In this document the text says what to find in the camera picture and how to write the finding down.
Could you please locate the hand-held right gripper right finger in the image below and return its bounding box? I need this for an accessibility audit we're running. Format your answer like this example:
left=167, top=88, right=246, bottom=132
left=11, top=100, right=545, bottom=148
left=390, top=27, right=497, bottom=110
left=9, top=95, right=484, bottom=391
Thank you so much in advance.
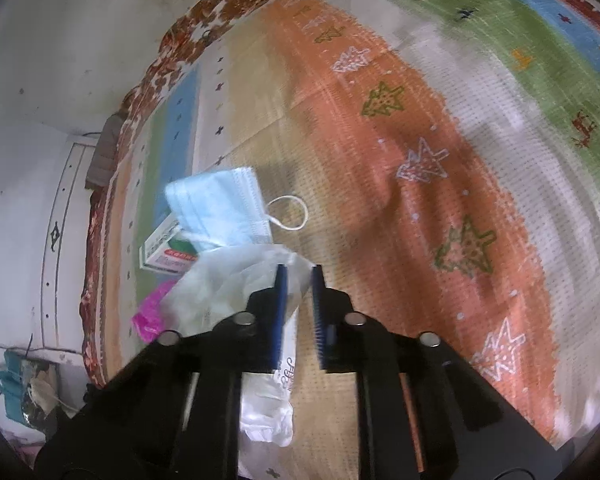
left=311, top=264, right=566, bottom=480

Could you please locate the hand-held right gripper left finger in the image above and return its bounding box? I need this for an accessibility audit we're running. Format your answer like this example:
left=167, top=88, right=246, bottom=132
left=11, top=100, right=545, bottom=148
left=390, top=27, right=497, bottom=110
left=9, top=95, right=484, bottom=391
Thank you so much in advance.
left=32, top=264, right=290, bottom=480

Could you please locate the clear plastic bag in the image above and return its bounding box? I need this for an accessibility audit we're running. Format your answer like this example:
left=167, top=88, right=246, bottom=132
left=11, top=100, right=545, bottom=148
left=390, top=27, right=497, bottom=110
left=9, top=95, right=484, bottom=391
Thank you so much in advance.
left=160, top=244, right=315, bottom=341

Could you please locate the white plastic wrapper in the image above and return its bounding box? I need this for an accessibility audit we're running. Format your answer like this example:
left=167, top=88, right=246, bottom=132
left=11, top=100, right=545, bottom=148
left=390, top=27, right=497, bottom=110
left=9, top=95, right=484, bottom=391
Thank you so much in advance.
left=237, top=305, right=301, bottom=448

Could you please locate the pink wrapper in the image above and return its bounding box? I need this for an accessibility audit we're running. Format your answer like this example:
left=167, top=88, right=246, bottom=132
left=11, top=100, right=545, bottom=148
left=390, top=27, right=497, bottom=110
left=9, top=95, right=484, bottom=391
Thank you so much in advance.
left=131, top=280, right=179, bottom=344

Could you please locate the white green red carton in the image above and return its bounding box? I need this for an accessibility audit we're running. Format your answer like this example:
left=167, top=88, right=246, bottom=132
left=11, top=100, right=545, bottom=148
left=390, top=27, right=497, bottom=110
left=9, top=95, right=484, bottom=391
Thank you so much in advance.
left=139, top=212, right=201, bottom=276

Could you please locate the blue face mask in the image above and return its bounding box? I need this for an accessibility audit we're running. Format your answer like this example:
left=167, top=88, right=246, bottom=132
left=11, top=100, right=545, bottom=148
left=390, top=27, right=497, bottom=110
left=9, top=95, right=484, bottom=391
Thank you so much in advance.
left=165, top=166, right=311, bottom=252

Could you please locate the striped printed mat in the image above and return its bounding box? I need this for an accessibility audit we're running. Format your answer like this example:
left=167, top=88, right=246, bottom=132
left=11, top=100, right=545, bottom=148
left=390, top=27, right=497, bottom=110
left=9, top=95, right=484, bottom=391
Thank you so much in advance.
left=97, top=0, right=600, bottom=480

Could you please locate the grey folded cloth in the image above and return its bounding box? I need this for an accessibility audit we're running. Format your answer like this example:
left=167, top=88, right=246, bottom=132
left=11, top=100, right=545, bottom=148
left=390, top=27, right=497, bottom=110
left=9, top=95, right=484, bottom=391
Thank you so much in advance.
left=85, top=109, right=127, bottom=191

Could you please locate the red floral blanket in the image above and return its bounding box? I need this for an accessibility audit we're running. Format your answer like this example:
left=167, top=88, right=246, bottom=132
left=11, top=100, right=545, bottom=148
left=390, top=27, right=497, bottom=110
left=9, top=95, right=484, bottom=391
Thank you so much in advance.
left=79, top=0, right=341, bottom=389

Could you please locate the teal bag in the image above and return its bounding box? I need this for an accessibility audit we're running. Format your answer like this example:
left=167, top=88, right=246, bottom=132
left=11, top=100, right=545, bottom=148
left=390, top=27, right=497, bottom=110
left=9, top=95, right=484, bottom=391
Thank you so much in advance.
left=0, top=350, right=61, bottom=428

